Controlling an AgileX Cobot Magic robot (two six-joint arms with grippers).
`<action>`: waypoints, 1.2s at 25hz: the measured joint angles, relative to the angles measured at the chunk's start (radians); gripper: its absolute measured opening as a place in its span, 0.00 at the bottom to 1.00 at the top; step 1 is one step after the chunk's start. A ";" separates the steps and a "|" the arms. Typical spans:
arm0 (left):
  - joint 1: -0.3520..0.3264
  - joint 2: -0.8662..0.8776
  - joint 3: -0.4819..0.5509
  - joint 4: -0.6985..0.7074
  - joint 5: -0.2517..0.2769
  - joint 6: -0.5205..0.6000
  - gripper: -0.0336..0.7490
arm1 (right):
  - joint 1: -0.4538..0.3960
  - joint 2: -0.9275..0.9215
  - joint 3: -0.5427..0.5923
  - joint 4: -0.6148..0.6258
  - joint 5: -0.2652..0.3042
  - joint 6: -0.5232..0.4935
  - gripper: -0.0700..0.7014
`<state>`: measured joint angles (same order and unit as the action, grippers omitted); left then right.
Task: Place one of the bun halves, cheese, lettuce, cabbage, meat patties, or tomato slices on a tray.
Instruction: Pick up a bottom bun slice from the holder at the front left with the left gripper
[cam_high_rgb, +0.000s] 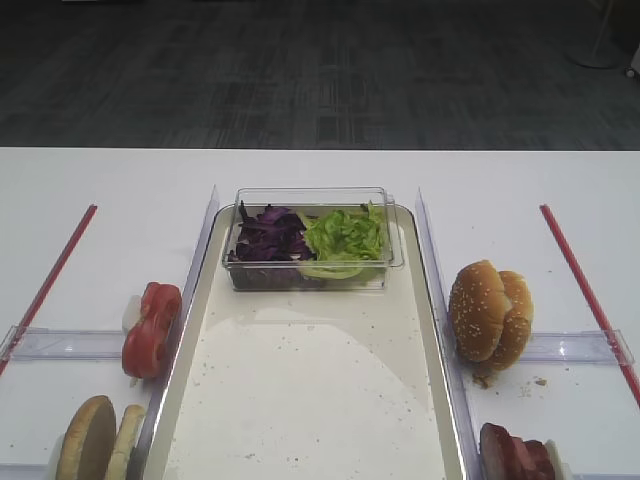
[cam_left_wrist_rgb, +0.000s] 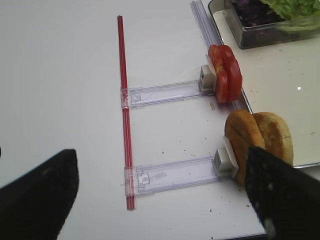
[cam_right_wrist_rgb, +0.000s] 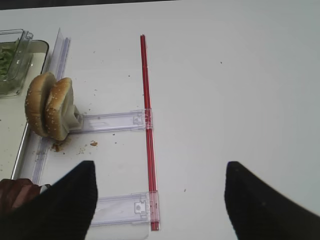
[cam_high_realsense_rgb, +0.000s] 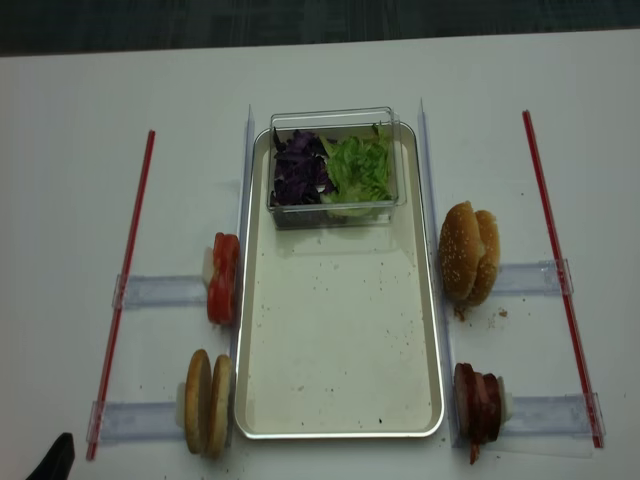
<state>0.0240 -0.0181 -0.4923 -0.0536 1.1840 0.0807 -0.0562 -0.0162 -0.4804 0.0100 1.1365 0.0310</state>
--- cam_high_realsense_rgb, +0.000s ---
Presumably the golden bun bottom outer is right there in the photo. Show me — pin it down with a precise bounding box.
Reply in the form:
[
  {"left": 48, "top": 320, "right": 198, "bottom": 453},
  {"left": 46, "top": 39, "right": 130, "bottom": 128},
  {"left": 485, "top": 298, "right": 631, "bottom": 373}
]
[{"left": 184, "top": 349, "right": 212, "bottom": 454}]

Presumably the silver metal tray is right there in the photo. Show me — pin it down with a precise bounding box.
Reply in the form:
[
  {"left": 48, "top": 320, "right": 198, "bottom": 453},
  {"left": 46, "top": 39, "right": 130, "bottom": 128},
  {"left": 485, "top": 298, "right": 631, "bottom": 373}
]
[{"left": 234, "top": 125, "right": 444, "bottom": 440}]

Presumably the upper left clear holder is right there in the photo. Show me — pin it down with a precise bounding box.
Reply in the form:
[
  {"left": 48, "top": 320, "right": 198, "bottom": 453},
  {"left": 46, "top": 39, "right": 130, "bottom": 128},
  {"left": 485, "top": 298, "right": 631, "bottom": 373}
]
[{"left": 122, "top": 246, "right": 213, "bottom": 309}]

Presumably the tomato slice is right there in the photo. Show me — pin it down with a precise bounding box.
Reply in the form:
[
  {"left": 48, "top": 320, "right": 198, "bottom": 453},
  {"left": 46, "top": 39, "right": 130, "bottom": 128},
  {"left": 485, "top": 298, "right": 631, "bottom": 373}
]
[
  {"left": 207, "top": 264, "right": 236, "bottom": 325},
  {"left": 213, "top": 232, "right": 240, "bottom": 281}
]

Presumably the pale bun bottom slice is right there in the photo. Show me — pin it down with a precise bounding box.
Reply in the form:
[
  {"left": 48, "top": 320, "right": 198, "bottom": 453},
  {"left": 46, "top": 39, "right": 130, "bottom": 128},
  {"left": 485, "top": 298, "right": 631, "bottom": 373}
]
[{"left": 205, "top": 355, "right": 232, "bottom": 459}]

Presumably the upper right clear holder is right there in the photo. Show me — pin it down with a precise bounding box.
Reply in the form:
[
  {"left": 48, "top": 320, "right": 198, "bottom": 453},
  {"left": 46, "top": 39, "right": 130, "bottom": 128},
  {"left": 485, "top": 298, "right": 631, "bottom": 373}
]
[{"left": 492, "top": 259, "right": 574, "bottom": 296}]

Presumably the shredded purple cabbage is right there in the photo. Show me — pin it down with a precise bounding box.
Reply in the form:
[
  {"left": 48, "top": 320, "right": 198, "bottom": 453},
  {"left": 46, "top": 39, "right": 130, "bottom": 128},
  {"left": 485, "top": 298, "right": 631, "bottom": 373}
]
[{"left": 271, "top": 129, "right": 336, "bottom": 206}]

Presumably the rear tomato slice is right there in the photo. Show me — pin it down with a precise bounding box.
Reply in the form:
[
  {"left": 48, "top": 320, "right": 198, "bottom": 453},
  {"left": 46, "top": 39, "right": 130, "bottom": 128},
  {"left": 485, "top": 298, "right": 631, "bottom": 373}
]
[{"left": 213, "top": 232, "right": 240, "bottom": 281}]

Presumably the sesame bun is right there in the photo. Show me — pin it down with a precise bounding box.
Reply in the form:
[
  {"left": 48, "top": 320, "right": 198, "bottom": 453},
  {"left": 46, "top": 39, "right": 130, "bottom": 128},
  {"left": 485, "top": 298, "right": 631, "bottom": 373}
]
[
  {"left": 466, "top": 210, "right": 501, "bottom": 306},
  {"left": 438, "top": 201, "right": 484, "bottom": 301}
]

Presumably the front tomato slice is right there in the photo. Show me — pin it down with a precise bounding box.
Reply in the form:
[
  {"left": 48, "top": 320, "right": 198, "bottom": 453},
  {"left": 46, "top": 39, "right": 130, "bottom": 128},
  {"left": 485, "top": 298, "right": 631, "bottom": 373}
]
[{"left": 207, "top": 264, "right": 236, "bottom": 325}]

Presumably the sesame bun top right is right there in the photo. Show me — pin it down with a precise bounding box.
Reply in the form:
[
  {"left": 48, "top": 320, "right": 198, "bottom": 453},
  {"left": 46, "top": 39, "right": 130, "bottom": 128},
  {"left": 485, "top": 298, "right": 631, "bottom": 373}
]
[{"left": 466, "top": 210, "right": 501, "bottom": 306}]

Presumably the shredded green lettuce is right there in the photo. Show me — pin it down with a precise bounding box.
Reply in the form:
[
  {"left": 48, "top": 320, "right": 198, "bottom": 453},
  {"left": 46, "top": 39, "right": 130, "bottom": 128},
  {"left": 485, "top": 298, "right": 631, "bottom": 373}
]
[{"left": 319, "top": 124, "right": 392, "bottom": 204}]

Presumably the lower left clear holder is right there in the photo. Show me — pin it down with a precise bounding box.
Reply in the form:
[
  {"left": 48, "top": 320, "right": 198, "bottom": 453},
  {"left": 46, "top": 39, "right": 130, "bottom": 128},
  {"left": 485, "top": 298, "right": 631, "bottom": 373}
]
[{"left": 86, "top": 382, "right": 186, "bottom": 445}]

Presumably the clear holder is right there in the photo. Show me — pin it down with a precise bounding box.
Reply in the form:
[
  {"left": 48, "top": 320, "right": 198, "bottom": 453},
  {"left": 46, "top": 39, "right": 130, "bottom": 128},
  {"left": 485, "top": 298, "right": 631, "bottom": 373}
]
[
  {"left": 86, "top": 382, "right": 186, "bottom": 445},
  {"left": 498, "top": 377, "right": 606, "bottom": 441},
  {"left": 122, "top": 246, "right": 213, "bottom": 309},
  {"left": 492, "top": 259, "right": 574, "bottom": 296}
]

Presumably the lower right clear holder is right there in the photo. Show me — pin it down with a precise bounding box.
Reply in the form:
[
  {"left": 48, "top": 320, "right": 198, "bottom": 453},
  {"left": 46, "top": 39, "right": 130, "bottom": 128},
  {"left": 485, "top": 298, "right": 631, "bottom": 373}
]
[{"left": 498, "top": 377, "right": 606, "bottom": 441}]

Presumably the sesame bun top left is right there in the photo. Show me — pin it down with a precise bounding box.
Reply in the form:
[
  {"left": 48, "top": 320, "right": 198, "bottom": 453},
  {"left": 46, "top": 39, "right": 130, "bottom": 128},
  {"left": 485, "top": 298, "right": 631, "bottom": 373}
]
[{"left": 438, "top": 201, "right": 484, "bottom": 301}]

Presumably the left meat patty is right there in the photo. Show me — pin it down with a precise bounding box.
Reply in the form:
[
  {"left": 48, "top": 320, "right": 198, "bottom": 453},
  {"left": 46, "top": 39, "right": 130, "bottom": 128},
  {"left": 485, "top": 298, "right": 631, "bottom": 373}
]
[{"left": 454, "top": 363, "right": 476, "bottom": 439}]

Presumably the right red rail strip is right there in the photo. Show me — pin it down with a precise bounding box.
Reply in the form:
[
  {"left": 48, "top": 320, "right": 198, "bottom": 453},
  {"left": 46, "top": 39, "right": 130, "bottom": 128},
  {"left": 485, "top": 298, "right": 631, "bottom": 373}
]
[{"left": 522, "top": 110, "right": 605, "bottom": 449}]

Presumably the right bacon meat patty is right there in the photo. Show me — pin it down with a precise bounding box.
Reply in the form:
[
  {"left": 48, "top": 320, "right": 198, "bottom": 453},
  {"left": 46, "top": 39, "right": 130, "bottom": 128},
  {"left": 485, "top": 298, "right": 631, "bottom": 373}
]
[{"left": 468, "top": 372, "right": 502, "bottom": 465}]

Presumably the left clear vertical rail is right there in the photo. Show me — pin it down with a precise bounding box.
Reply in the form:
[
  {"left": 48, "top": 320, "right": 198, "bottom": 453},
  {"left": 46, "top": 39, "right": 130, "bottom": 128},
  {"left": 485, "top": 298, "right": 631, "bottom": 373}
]
[{"left": 230, "top": 105, "right": 255, "bottom": 359}]

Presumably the left red rail strip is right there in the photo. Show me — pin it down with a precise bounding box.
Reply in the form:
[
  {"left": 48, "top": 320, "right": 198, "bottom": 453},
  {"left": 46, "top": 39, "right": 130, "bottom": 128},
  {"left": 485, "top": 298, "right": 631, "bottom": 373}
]
[{"left": 85, "top": 130, "right": 156, "bottom": 462}]

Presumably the clear plastic salad box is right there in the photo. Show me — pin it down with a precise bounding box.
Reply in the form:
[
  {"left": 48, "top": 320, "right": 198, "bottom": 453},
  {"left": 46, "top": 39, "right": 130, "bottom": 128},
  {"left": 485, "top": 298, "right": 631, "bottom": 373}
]
[{"left": 266, "top": 106, "right": 406, "bottom": 230}]

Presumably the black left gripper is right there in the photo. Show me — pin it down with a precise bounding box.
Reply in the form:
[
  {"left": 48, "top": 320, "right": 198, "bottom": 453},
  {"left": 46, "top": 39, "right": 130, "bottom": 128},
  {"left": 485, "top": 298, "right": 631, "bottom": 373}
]
[{"left": 27, "top": 432, "right": 75, "bottom": 480}]

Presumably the red rail strip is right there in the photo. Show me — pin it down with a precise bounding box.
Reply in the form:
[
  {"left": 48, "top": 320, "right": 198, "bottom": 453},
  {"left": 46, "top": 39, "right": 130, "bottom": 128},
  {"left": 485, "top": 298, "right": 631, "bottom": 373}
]
[
  {"left": 522, "top": 110, "right": 605, "bottom": 449},
  {"left": 85, "top": 130, "right": 156, "bottom": 462}
]

